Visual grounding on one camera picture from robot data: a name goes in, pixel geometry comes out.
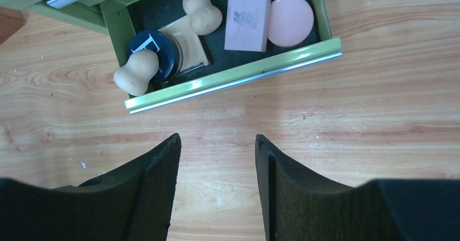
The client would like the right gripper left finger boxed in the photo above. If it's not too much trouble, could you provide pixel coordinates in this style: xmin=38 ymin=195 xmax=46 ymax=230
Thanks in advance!
xmin=1 ymin=134 xmax=181 ymax=240

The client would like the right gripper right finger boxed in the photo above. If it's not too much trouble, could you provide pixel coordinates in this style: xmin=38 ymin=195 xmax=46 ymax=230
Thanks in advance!
xmin=255 ymin=134 xmax=459 ymax=240

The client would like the tan square sponge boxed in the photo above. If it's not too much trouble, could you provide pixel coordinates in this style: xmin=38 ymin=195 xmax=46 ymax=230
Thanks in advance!
xmin=158 ymin=16 xmax=210 ymax=78

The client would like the round navy compact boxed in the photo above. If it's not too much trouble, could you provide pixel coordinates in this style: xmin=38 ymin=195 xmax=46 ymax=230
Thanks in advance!
xmin=126 ymin=29 xmax=182 ymax=84

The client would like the green metal drawer box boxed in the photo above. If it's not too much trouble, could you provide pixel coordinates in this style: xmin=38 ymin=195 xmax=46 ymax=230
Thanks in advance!
xmin=1 ymin=0 xmax=342 ymax=113

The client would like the pink round powder puff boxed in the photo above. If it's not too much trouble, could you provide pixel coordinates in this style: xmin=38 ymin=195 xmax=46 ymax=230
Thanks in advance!
xmin=268 ymin=0 xmax=315 ymax=48

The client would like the pink rectangular card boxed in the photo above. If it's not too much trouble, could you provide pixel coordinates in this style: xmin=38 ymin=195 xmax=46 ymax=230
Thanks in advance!
xmin=224 ymin=0 xmax=271 ymax=52

